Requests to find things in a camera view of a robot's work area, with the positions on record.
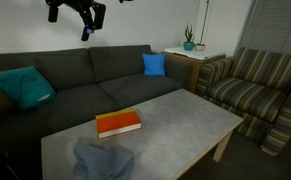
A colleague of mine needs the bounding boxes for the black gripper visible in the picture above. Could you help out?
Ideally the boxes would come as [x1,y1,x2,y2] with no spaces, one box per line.
[44,0,107,43]

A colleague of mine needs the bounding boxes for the orange and yellow book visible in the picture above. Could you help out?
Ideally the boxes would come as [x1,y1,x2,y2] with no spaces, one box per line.
[95,108,143,140]

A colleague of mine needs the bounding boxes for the dark grey patterned sofa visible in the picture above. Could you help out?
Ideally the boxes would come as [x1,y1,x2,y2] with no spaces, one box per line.
[0,44,194,180]

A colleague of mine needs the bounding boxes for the teal cushion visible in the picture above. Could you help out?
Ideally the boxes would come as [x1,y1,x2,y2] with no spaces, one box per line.
[0,65,57,112]

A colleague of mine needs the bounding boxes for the blue square cushion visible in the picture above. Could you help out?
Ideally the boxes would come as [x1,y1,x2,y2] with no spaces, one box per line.
[141,53,167,77]

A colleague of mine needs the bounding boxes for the teal pot with plant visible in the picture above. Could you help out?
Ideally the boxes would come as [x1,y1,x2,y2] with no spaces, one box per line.
[183,23,196,52]

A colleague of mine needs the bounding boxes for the white flat board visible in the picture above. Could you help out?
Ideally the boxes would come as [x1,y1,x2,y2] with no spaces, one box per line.
[163,46,227,61]

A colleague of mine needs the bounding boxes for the small white plant pot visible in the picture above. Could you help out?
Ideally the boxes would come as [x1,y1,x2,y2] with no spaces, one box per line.
[194,0,210,52]

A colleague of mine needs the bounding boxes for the grey-blue crumpled cloth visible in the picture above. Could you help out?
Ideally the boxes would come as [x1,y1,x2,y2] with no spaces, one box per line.
[72,136,136,180]

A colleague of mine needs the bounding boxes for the striped armchair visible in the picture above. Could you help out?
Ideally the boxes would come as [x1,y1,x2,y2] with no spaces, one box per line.
[194,46,291,157]

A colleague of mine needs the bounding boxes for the light wooden table leg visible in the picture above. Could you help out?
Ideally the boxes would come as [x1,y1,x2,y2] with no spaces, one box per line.
[212,129,234,163]

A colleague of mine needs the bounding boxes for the grey window blinds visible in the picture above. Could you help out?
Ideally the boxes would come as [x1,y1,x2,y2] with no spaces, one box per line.
[234,0,291,57]

